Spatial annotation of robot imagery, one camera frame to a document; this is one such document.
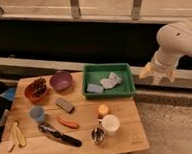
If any green plastic tray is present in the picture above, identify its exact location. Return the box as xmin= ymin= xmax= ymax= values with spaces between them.
xmin=81 ymin=63 xmax=136 ymax=99

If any white crumpled cloth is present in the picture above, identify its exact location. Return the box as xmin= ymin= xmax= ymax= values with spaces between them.
xmin=100 ymin=72 xmax=122 ymax=90

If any orange carrot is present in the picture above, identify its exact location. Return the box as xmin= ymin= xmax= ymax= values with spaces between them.
xmin=56 ymin=116 xmax=79 ymax=129

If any orange ball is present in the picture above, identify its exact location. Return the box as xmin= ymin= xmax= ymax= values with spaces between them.
xmin=97 ymin=104 xmax=109 ymax=117

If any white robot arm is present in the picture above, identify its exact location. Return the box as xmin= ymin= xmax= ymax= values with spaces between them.
xmin=139 ymin=20 xmax=192 ymax=83

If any blue object at table edge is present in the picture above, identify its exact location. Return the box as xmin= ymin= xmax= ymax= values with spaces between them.
xmin=2 ymin=87 xmax=16 ymax=101

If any white mug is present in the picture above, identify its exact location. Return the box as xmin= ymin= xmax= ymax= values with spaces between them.
xmin=99 ymin=114 xmax=120 ymax=135

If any grey rectangular block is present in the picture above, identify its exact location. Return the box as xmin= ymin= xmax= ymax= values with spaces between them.
xmin=55 ymin=97 xmax=75 ymax=113

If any purple bowl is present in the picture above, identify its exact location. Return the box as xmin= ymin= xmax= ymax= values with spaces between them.
xmin=50 ymin=71 xmax=73 ymax=92

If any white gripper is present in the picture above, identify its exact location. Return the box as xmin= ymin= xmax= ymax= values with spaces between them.
xmin=139 ymin=49 xmax=175 ymax=83

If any blue sponge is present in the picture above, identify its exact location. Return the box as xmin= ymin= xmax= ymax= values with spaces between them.
xmin=86 ymin=84 xmax=104 ymax=93

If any wooden table board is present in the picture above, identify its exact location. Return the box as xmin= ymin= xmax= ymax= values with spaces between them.
xmin=0 ymin=73 xmax=149 ymax=154

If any blue plastic cup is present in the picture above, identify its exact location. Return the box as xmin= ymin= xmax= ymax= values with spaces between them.
xmin=29 ymin=106 xmax=45 ymax=123

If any orange bowl with pinecone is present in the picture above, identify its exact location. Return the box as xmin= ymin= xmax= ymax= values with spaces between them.
xmin=24 ymin=78 xmax=48 ymax=104

